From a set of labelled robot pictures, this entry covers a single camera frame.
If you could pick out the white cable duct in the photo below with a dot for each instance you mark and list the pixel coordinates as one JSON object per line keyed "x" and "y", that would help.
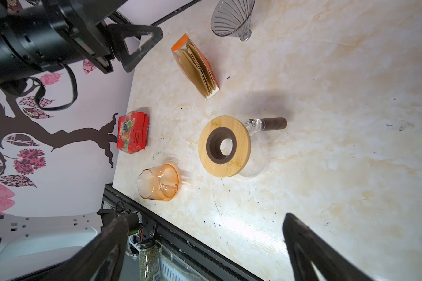
{"x": 171, "y": 273}

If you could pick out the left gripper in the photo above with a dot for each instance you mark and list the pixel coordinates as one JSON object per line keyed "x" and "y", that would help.
{"x": 52, "y": 34}

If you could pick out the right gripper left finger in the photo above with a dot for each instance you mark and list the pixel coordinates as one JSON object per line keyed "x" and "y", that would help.
{"x": 100, "y": 260}

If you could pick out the clear glass carafe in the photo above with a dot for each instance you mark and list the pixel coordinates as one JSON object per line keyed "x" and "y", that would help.
{"x": 259, "y": 155}

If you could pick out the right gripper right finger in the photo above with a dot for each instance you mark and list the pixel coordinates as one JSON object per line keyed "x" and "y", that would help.
{"x": 308, "y": 252}

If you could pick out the red snack packet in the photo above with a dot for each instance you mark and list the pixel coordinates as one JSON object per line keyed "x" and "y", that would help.
{"x": 132, "y": 132}

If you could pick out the orange glass pitcher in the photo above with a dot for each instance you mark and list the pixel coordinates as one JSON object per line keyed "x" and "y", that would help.
{"x": 158, "y": 183}

